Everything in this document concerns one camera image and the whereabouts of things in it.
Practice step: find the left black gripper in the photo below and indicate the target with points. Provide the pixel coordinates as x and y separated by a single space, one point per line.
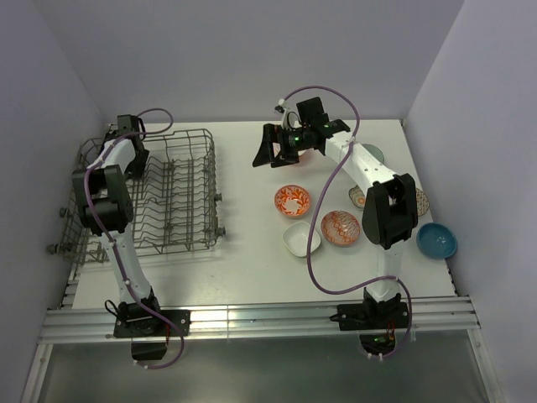
135 170

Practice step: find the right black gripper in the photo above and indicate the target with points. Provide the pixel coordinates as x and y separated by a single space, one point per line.
274 133

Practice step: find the brown geometric pattern bowl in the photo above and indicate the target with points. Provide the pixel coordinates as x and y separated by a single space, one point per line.
423 204

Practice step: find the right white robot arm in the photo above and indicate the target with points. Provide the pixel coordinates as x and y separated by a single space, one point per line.
390 212

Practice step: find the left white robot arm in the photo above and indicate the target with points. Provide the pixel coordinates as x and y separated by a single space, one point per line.
105 207

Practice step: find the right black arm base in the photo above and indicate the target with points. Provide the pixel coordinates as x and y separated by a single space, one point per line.
371 315

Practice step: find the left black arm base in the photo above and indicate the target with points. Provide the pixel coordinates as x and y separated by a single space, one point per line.
150 335

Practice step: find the small flower shaped dish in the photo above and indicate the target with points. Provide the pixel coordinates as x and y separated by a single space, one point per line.
357 197

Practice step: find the white bowl orange outside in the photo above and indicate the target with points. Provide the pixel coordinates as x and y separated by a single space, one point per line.
306 156

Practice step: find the orange floral pattern bowl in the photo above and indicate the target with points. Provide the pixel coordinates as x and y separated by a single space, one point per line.
292 201

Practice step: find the white square bowl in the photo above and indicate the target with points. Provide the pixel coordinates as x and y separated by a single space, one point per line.
295 238

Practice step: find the pale teal bowl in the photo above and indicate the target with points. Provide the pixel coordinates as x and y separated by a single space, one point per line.
376 152

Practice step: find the blue glazed bowl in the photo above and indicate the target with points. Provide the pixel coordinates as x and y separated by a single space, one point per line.
436 241

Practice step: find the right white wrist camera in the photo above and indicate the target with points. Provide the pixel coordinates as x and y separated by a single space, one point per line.
288 118

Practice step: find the aluminium mounting rail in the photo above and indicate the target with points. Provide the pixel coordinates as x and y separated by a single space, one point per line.
284 320

